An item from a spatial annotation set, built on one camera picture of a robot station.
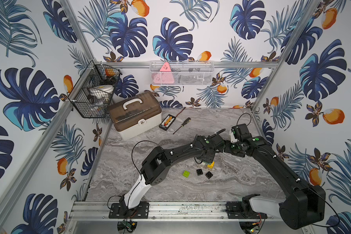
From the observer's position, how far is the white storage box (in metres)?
0.92

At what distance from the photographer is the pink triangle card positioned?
2.95 ft

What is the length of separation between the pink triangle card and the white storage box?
0.14 m
